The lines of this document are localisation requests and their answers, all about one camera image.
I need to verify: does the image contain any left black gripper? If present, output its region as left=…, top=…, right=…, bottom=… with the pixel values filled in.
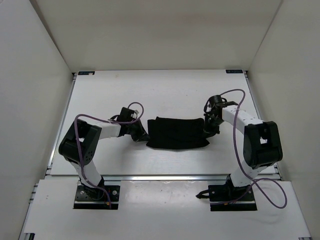
left=126, top=118, right=151, bottom=142

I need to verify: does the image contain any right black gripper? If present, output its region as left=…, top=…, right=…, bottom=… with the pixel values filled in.
left=202, top=113, right=223, bottom=140

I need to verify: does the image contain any black skirt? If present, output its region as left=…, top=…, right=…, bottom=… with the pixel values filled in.
left=146, top=117, right=210, bottom=150

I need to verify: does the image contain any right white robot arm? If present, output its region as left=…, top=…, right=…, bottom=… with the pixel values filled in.
left=204, top=105, right=283, bottom=200

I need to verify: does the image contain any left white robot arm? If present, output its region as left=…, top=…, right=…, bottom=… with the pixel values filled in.
left=58, top=115, right=150, bottom=199

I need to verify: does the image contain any right blue label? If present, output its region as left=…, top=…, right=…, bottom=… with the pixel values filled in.
left=225, top=69, right=243, bottom=74

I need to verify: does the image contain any blue label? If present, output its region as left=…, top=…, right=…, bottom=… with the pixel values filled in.
left=77, top=71, right=95, bottom=76
left=225, top=69, right=243, bottom=74

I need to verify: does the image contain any left blue label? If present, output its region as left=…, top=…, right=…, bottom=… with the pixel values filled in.
left=77, top=71, right=95, bottom=76

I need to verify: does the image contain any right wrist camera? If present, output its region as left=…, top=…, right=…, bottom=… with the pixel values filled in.
left=208, top=95, right=227, bottom=108

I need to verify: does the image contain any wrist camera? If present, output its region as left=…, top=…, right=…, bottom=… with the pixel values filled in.
left=116, top=107, right=137, bottom=122
left=208, top=95, right=227, bottom=108

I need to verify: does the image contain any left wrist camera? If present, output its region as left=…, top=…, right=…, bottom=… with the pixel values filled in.
left=116, top=107, right=137, bottom=122

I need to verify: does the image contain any aluminium rail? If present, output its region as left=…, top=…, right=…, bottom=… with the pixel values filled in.
left=103, top=174, right=227, bottom=181

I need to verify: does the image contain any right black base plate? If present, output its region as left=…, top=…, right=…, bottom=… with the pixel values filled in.
left=196, top=174, right=258, bottom=212

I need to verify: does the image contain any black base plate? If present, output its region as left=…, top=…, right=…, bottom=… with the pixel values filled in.
left=73, top=184, right=121, bottom=210
left=196, top=174, right=258, bottom=212

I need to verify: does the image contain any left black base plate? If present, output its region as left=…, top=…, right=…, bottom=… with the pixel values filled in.
left=73, top=184, right=121, bottom=210

